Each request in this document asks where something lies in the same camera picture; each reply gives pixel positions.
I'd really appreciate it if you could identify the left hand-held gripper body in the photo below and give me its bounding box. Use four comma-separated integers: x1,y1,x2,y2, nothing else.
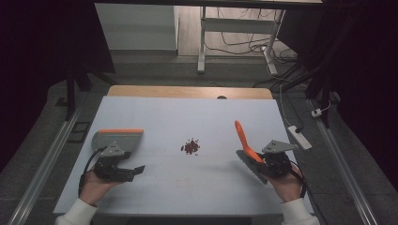
93,141,132,183

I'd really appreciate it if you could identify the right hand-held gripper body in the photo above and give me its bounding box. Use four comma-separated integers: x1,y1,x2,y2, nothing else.
261,139,299,180

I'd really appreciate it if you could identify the grey dustpan with orange edge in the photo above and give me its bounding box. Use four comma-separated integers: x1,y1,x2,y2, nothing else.
90,127,145,155

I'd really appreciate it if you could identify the orange-handled grey brush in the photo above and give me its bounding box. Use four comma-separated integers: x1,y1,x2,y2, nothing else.
234,120,270,186

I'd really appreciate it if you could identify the pile of red beans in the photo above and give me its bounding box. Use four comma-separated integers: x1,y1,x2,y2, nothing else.
180,138,202,157

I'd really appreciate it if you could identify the person's left hand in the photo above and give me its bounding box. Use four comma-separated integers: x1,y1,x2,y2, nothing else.
79,170,122,206

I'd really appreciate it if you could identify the person's right hand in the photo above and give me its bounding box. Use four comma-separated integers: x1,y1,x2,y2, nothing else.
265,164,305,203

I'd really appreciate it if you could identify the white power strip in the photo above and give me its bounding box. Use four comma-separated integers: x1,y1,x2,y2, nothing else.
287,125,314,151

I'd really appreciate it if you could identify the white board mat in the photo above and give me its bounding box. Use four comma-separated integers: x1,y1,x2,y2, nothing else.
53,96,315,218

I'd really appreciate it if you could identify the wooden table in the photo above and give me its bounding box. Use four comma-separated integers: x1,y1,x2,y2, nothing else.
106,84,274,100

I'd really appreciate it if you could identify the dark curtain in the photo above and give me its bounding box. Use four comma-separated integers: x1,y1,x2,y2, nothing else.
278,0,398,190
0,0,116,173

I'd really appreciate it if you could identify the white cabinet panel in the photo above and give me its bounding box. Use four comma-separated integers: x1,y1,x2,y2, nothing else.
94,3,180,52

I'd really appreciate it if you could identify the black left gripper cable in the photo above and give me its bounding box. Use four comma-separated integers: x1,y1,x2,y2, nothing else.
77,147,105,199

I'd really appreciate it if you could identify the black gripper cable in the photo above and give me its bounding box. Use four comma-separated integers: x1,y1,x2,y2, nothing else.
77,147,105,199
288,159,310,200

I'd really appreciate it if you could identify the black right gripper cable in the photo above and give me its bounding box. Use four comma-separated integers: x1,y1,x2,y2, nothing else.
288,159,310,200

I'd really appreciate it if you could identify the black floor frame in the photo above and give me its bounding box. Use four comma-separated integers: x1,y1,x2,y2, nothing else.
67,121,92,144

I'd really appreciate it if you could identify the metal floor rail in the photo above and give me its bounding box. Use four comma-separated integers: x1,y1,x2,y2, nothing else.
307,98,380,225
7,104,84,225

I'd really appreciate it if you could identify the tangle of black floor cables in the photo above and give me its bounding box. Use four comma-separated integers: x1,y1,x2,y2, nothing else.
205,7,299,65

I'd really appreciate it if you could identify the white desk frame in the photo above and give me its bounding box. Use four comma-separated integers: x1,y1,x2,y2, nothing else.
196,6,286,76

